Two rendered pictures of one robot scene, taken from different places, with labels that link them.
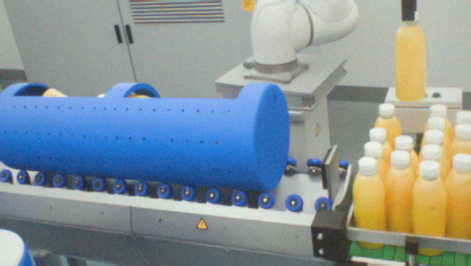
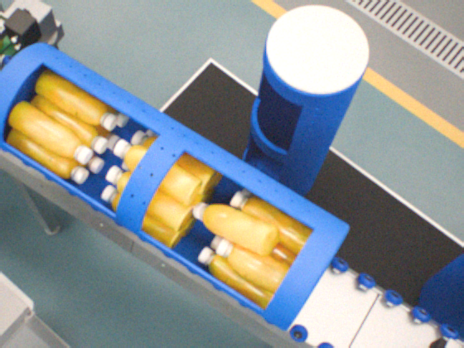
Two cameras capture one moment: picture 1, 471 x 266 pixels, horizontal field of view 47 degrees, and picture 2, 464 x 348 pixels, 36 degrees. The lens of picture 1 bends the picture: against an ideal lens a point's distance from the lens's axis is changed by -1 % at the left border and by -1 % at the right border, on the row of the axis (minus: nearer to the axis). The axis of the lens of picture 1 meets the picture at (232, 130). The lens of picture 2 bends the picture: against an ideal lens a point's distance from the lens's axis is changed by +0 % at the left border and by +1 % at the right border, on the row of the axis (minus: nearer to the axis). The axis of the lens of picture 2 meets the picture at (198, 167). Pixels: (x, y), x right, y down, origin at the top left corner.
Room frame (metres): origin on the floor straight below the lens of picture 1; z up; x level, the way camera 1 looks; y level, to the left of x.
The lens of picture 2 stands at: (2.08, 0.43, 2.69)
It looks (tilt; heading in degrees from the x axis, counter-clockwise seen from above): 67 degrees down; 185
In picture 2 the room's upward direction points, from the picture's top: 3 degrees clockwise
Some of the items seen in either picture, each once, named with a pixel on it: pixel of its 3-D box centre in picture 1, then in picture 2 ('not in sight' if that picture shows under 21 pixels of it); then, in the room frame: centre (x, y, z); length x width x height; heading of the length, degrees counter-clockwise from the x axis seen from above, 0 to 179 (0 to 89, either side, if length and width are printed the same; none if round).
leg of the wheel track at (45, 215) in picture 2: not in sight; (36, 201); (1.30, -0.20, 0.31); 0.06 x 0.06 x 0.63; 64
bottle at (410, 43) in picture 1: (410, 59); not in sight; (1.24, -0.46, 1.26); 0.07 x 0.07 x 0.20
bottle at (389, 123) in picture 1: (388, 145); not in sight; (1.30, -0.41, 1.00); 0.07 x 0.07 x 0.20
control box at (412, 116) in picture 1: (423, 109); not in sight; (1.38, -0.55, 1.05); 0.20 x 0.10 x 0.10; 64
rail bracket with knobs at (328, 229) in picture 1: (330, 235); (21, 31); (1.01, -0.19, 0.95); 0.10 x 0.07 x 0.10; 154
